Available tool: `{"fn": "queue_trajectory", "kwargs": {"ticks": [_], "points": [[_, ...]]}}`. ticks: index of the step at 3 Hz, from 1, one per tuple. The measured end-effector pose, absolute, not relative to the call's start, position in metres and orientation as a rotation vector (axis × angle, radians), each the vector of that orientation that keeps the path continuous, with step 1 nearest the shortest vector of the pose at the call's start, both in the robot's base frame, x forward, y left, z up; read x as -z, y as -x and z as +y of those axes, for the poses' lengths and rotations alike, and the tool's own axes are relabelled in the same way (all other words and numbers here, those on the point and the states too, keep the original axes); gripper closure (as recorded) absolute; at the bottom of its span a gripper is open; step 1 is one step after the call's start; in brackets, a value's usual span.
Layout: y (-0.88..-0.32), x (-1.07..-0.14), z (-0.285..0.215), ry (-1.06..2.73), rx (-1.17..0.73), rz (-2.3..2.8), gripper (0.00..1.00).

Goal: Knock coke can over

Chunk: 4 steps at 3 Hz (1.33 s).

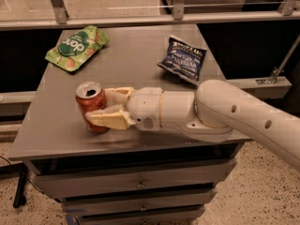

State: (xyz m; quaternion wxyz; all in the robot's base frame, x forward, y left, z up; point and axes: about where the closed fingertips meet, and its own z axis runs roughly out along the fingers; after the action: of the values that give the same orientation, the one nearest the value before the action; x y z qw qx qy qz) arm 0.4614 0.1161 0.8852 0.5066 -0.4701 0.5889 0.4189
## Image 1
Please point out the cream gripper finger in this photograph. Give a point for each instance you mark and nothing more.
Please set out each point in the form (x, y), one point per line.
(116, 117)
(118, 95)

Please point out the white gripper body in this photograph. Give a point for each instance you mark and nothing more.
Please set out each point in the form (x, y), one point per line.
(144, 109)

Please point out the red coke can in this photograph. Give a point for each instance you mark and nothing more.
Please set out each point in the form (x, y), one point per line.
(90, 96)

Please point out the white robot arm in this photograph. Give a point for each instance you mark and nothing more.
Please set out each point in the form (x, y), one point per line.
(209, 114)

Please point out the blue chip bag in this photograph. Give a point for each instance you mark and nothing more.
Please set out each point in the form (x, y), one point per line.
(183, 60)

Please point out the grey drawer cabinet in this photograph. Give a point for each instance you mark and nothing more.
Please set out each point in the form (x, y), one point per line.
(54, 139)

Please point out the green snack bag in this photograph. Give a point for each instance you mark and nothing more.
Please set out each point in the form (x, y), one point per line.
(75, 50)

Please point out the top grey drawer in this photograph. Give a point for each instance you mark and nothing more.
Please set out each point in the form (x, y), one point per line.
(78, 184)

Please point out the grey drawer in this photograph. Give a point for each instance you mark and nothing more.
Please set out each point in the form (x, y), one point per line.
(141, 201)
(78, 184)
(146, 217)

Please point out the middle grey drawer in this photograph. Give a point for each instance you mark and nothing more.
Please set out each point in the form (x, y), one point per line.
(141, 201)

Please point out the bottom grey drawer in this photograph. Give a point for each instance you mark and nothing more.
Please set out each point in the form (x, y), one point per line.
(146, 217)

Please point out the black stand leg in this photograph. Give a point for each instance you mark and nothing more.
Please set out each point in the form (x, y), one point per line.
(20, 198)

